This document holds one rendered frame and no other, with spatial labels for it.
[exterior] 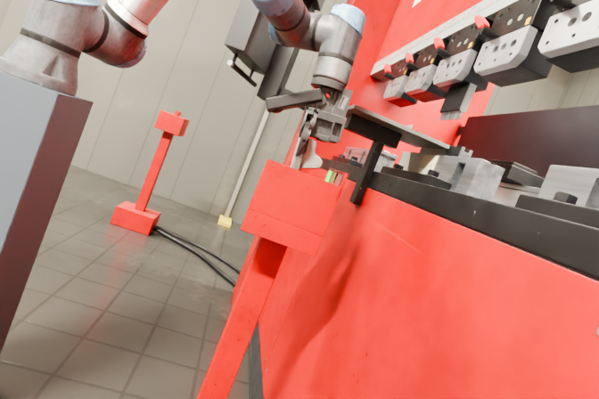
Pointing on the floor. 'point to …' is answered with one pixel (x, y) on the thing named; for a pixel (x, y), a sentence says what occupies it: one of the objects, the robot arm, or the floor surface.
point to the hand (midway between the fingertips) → (291, 173)
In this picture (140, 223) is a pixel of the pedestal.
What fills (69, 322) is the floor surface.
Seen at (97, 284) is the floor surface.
